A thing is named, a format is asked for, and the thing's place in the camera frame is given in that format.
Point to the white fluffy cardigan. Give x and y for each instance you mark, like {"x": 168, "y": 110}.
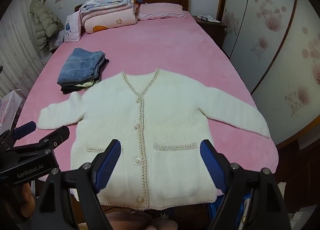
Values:
{"x": 175, "y": 110}

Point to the white box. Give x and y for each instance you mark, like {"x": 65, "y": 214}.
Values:
{"x": 10, "y": 105}

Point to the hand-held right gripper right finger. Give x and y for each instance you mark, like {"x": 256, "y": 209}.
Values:
{"x": 210, "y": 162}

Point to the bed with pink sheet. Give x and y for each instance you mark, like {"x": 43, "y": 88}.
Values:
{"x": 175, "y": 50}

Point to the folded light green cloth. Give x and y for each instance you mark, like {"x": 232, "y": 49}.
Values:
{"x": 87, "y": 84}

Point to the floral sliding door wardrobe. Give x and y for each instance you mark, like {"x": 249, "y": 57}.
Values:
{"x": 275, "y": 45}

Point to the beige puffer jacket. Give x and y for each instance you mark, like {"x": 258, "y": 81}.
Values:
{"x": 45, "y": 22}

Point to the folded dark clothes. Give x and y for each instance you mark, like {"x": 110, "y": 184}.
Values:
{"x": 70, "y": 89}

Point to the pink pillow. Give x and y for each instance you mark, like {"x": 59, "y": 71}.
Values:
{"x": 160, "y": 10}

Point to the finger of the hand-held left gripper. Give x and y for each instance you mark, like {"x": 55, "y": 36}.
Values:
{"x": 56, "y": 136}
{"x": 25, "y": 128}

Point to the folded blue jeans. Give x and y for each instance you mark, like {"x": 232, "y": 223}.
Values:
{"x": 77, "y": 67}

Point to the pale curtain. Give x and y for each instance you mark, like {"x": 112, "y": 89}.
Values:
{"x": 15, "y": 52}

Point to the dark wooden nightstand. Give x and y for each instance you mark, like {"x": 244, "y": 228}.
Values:
{"x": 212, "y": 32}

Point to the white printed pillow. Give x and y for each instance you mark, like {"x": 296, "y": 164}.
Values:
{"x": 72, "y": 27}

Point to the blue plastic stool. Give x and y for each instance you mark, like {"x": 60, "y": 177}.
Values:
{"x": 212, "y": 210}

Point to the folded pink quilt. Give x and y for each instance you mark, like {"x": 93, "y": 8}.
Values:
{"x": 112, "y": 21}

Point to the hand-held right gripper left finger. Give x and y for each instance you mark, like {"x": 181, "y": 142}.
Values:
{"x": 110, "y": 160}

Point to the papers on nightstand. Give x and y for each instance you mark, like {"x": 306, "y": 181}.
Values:
{"x": 208, "y": 18}

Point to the person's left hand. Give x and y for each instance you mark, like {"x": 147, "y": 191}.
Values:
{"x": 27, "y": 196}

